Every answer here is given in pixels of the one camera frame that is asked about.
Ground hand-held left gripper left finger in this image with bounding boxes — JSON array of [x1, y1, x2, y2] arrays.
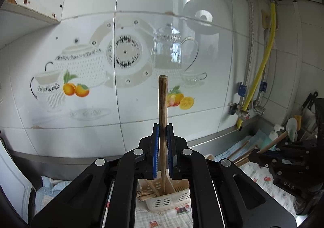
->
[[30, 123, 160, 228]]

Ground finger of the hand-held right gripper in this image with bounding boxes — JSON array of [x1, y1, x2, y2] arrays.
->
[[249, 140, 317, 168]]

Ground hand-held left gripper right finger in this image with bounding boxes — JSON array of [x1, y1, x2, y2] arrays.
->
[[166, 123, 297, 228]]

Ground white silicone spatula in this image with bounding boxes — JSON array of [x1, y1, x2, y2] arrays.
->
[[256, 117, 298, 155]]

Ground white plastic utensil caddy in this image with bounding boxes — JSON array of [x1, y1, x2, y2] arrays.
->
[[137, 177, 191, 212]]

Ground white soap pump bottle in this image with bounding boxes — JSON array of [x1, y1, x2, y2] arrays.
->
[[268, 125, 284, 142]]

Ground dark dish rack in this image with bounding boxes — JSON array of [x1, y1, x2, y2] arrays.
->
[[294, 106, 319, 142]]

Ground light blue folded cloth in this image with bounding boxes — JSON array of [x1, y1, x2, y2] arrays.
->
[[237, 129, 269, 154]]

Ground printed cartoon blanket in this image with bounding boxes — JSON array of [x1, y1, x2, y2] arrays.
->
[[35, 139, 304, 228]]

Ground stainless steel counter rim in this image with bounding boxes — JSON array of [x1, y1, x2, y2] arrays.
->
[[10, 117, 276, 165]]

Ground plain steel valve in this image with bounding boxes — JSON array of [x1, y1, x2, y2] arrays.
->
[[253, 101, 266, 116]]

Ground black kitchen knife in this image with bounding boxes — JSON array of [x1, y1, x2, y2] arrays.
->
[[301, 92, 319, 110]]

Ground red handle steel valve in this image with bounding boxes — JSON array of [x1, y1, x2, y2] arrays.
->
[[229, 103, 250, 119]]

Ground yellow gas hose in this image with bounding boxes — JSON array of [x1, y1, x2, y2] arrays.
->
[[237, 2, 276, 128]]

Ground long braided steel hose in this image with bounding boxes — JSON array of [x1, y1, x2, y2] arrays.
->
[[238, 0, 255, 112]]

